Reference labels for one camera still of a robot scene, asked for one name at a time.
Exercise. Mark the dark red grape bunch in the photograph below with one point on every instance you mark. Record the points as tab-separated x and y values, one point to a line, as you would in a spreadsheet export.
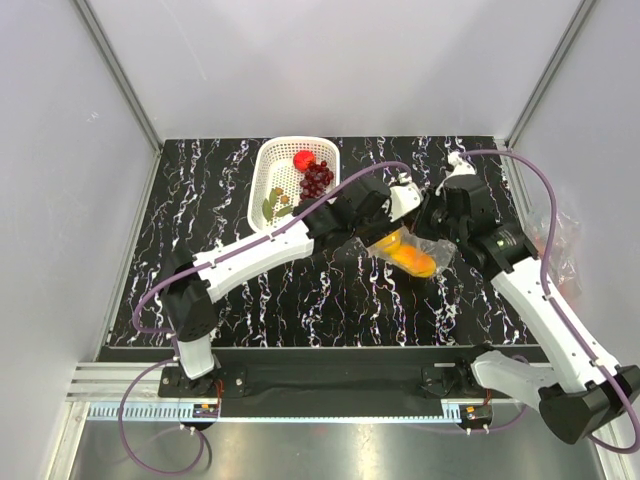
317	179

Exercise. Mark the yellow lemon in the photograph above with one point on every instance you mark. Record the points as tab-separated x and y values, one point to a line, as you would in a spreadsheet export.
404	254
390	243

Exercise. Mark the clear pink-dotted zip bag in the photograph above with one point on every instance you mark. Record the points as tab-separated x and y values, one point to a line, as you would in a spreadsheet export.
442	251

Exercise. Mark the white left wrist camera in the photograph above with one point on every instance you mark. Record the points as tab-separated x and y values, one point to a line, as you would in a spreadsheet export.
405	197

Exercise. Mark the pile of spare plastic bags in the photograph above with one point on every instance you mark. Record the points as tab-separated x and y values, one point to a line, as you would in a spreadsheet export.
562	262

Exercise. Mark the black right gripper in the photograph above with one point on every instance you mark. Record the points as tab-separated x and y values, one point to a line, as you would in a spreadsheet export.
432	197

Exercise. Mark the green leaf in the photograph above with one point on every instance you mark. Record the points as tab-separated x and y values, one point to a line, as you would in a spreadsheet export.
272	208

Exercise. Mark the red strawberry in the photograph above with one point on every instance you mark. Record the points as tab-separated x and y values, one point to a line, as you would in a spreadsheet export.
303	160

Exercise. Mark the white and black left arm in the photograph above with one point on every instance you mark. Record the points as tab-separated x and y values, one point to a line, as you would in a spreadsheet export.
366	209

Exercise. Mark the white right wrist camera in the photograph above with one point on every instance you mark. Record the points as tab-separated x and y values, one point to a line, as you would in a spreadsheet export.
459	165

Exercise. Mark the orange mango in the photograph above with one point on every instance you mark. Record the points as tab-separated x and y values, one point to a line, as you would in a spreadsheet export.
424	265

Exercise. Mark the white perforated plastic basket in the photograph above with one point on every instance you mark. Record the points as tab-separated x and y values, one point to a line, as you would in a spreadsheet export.
276	186

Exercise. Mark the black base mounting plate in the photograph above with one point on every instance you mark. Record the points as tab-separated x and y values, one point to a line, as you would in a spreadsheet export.
326	383

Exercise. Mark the aluminium frame rail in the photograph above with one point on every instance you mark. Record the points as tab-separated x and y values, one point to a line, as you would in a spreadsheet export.
109	381

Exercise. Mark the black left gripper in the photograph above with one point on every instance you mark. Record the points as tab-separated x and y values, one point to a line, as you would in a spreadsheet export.
386	226

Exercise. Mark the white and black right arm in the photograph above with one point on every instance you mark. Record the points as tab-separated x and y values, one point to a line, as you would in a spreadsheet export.
585	387

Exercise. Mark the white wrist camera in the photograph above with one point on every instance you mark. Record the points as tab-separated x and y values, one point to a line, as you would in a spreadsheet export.
405	197
459	165

